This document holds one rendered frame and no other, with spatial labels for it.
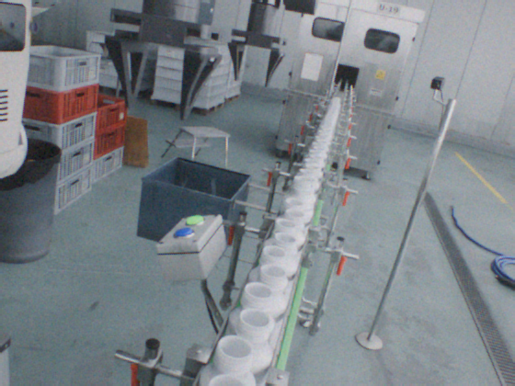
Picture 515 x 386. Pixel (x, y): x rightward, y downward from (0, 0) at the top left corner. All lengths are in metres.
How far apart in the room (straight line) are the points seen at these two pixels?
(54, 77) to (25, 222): 0.99
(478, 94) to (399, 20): 6.14
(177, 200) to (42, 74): 1.89
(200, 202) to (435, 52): 10.04
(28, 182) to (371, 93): 4.11
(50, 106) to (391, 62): 3.84
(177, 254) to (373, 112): 4.94
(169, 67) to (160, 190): 6.22
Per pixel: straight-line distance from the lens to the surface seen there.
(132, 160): 4.54
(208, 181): 1.75
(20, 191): 2.59
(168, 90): 7.67
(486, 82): 11.47
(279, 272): 0.63
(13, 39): 0.93
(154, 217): 1.53
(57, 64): 3.11
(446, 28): 11.25
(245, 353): 0.49
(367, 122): 5.59
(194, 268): 0.76
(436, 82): 2.16
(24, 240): 2.74
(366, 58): 5.53
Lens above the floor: 1.46
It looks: 20 degrees down
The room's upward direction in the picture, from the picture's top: 12 degrees clockwise
